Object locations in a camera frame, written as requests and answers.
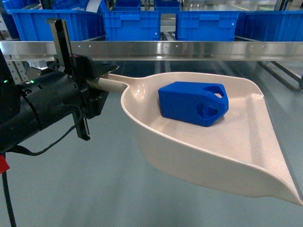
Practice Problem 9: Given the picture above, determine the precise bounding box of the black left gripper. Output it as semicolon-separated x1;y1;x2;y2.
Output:
46;17;119;141

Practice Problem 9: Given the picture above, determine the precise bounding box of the blue plastic part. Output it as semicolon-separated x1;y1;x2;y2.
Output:
158;81;229;127

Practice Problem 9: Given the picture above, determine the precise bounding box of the beige plastic dustpan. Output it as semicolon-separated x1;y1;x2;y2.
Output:
88;72;303;205

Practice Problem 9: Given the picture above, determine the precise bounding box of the steel shelf rack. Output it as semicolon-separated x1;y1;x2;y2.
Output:
0;0;303;93

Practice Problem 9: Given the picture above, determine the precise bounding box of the blue storage bin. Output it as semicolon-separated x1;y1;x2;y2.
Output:
235;11;303;42
114;0;141;11
2;0;105;41
175;11;240;42
154;0;181;14
103;10;160;41

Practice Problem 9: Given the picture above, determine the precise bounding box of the black cable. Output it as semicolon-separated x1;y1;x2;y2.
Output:
0;105;84;227

